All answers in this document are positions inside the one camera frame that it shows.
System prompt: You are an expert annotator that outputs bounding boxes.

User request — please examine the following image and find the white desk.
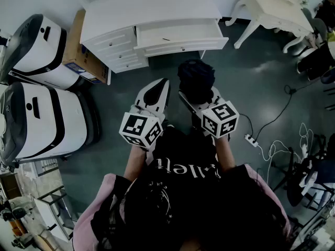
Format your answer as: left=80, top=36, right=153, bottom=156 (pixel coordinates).
left=77, top=0, right=230, bottom=86

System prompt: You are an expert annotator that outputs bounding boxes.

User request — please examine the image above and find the white floor cable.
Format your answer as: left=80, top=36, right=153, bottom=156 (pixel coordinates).
left=258, top=123, right=315, bottom=177

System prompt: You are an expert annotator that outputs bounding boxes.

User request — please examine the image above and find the brown cardboard box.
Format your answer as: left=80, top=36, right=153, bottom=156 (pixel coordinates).
left=62, top=9, right=109, bottom=85

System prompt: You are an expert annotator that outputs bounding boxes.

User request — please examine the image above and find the person's left forearm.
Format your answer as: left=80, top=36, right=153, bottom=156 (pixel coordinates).
left=122, top=144, right=147, bottom=182

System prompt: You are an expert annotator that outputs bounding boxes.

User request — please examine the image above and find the black frame glass table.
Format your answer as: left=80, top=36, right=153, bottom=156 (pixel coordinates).
left=33, top=186, right=76, bottom=242

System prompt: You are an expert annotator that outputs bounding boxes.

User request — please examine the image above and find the person's pink jacket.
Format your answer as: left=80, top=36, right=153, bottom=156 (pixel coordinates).
left=72, top=163, right=291, bottom=251

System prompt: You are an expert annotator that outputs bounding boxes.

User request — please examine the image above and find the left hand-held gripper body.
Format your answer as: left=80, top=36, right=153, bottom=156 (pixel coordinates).
left=119, top=104, right=166, bottom=151

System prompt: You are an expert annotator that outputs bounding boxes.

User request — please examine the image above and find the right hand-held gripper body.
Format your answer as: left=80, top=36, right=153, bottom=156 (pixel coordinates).
left=192, top=100, right=240, bottom=140

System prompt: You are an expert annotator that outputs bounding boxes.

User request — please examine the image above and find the person's right forearm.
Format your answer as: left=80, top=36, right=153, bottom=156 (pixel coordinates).
left=214, top=134, right=236, bottom=172

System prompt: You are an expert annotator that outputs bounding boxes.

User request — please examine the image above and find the black cloth item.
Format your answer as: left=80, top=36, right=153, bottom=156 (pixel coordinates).
left=177, top=59, right=216, bottom=106

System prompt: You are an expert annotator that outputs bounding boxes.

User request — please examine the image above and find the white black wheeled machine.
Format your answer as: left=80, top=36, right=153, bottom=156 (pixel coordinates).
left=0, top=82, right=102, bottom=167
left=0, top=14, right=86, bottom=90

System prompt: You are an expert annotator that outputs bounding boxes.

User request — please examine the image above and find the white power strip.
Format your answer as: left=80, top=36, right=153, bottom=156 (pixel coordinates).
left=244, top=134, right=260, bottom=147

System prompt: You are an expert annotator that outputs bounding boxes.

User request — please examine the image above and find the black office chair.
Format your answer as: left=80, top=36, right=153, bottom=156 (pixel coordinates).
left=272, top=133, right=335, bottom=209

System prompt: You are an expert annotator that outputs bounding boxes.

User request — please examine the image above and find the black floor cable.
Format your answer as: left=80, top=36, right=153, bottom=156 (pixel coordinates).
left=239, top=84, right=325, bottom=141

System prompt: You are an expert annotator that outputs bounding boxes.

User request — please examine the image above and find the person's black printed shirt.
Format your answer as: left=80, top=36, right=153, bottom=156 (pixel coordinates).
left=90, top=125, right=288, bottom=251

